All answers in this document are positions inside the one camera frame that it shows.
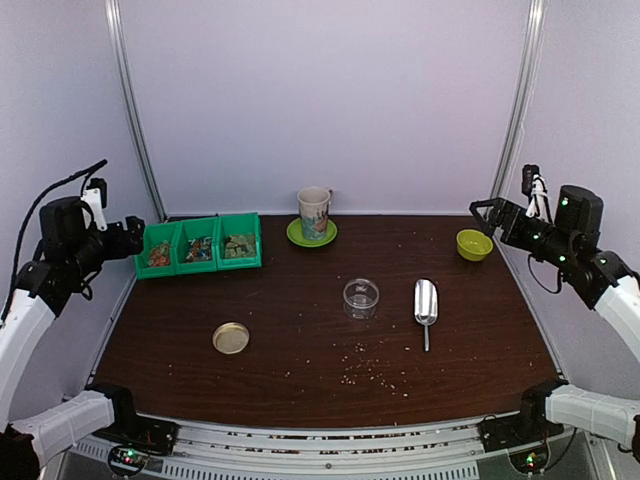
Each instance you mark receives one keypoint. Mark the gold round lid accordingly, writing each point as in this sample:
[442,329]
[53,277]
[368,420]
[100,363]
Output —
[230,338]

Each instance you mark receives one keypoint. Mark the silver metal scoop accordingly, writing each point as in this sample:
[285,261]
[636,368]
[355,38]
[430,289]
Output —
[425,307]

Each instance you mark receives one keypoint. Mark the clear plastic round container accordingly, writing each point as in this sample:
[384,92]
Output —
[360,298]

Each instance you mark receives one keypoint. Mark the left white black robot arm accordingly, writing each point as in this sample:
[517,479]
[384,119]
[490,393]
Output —
[76,242]

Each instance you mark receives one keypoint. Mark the aluminium frame post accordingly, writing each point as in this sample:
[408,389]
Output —
[525,85]
[117,38]

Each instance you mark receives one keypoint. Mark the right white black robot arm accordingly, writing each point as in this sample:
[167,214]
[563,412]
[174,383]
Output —
[605,284]

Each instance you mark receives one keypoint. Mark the left aluminium frame post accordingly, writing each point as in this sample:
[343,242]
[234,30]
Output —
[117,38]

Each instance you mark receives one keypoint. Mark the lime green bowl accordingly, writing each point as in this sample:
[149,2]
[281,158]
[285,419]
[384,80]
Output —
[473,245]

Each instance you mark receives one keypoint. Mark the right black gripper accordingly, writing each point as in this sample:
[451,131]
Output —
[502,209]

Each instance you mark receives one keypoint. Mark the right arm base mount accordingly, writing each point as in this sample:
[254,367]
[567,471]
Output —
[507,432]

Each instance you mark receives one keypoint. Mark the front aluminium rail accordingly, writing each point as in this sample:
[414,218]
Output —
[441,450]

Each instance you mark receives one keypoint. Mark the green candy bin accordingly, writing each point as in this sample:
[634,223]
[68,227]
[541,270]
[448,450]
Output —
[195,246]
[238,243]
[159,256]

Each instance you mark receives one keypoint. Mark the green saucer plate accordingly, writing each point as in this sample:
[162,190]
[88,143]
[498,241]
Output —
[295,235]

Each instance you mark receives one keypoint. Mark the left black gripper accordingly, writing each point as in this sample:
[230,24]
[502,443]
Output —
[120,248]

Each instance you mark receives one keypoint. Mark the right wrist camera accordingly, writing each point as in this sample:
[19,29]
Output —
[533,186]

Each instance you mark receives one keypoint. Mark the patterned ceramic mug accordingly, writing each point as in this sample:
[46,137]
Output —
[314,203]

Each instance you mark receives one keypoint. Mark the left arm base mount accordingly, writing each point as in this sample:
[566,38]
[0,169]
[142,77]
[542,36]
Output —
[146,434]

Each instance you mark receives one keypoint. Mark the right aluminium frame post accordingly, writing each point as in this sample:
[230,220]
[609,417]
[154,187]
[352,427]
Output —
[525,85]

